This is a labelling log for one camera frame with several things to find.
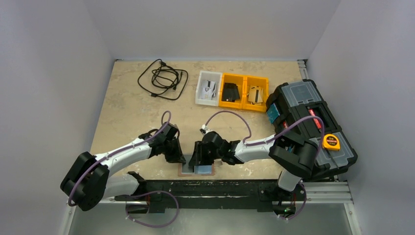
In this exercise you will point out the yellow bin with tan cards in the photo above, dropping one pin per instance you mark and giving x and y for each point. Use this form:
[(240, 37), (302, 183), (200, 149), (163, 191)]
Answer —
[(255, 81)]

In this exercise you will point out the pink leather card holder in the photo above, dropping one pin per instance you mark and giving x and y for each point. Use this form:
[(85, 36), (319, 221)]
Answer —
[(199, 170)]

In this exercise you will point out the white cards stack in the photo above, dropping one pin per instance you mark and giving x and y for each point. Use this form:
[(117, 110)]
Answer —
[(207, 89)]

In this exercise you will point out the white plastic bin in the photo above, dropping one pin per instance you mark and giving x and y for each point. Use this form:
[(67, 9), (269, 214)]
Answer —
[(212, 76)]

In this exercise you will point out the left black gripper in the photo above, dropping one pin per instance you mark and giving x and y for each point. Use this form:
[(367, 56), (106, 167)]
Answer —
[(177, 156)]

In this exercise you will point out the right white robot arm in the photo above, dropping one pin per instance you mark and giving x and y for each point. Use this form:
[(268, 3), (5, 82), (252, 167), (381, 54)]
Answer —
[(291, 151)]

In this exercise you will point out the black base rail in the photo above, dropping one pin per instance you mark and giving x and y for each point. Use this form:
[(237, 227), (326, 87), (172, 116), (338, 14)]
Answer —
[(259, 195)]

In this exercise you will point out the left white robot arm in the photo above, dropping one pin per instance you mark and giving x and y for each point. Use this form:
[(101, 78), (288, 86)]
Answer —
[(91, 177)]

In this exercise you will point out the black plastic toolbox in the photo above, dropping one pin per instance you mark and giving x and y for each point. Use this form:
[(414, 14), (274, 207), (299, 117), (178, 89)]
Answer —
[(300, 99)]

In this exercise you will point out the tan cards stack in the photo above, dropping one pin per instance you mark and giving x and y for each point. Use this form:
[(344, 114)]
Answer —
[(255, 95)]

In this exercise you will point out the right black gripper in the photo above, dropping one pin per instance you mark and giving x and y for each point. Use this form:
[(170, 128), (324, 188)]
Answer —
[(198, 152)]

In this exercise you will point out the blue packet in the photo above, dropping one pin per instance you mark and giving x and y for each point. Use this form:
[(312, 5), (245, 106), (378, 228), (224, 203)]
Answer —
[(272, 113)]

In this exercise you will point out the yellow tape measure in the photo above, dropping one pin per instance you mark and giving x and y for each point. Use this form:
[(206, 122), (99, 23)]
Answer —
[(331, 142)]

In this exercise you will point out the yellow bin with black cards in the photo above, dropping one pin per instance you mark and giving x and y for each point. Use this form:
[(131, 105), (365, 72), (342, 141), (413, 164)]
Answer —
[(239, 81)]

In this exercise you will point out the black cards stack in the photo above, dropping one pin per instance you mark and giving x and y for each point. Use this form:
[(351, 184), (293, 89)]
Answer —
[(230, 92)]

